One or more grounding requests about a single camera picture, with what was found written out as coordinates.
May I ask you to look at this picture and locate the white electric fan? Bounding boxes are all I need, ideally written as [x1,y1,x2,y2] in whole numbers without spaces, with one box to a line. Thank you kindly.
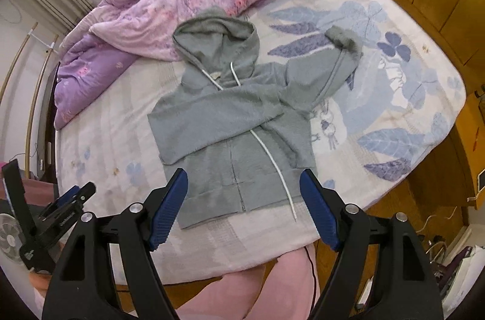
[0,212,24,261]

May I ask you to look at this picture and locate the metal chair frame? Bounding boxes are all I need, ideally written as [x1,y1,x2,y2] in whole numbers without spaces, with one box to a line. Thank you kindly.
[423,213,461,277]

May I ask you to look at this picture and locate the grey zip hoodie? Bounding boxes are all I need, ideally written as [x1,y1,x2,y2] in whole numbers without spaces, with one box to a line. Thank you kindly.
[147,7,363,230]

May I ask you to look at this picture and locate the floral bed sheet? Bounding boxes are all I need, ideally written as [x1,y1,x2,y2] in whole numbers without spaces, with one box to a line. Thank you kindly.
[55,0,467,286]

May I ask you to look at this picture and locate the wooden pole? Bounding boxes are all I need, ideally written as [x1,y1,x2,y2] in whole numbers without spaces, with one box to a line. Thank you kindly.
[24,34,60,177]
[0,22,39,106]

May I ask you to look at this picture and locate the dark thin cable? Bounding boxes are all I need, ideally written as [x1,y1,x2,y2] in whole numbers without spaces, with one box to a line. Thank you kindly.
[303,246,318,311]

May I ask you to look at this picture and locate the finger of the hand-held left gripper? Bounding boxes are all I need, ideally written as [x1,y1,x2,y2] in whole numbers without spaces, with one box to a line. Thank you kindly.
[56,185,81,206]
[38,182,96,228]

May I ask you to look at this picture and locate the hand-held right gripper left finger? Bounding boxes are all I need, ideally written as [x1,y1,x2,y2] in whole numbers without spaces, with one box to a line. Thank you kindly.
[41,168,189,320]

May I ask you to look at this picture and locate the person's pink pants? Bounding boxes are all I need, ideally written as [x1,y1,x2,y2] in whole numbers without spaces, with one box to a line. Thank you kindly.
[177,243,323,320]

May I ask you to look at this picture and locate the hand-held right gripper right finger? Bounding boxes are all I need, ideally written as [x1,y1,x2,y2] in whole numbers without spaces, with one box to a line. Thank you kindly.
[299,168,445,320]

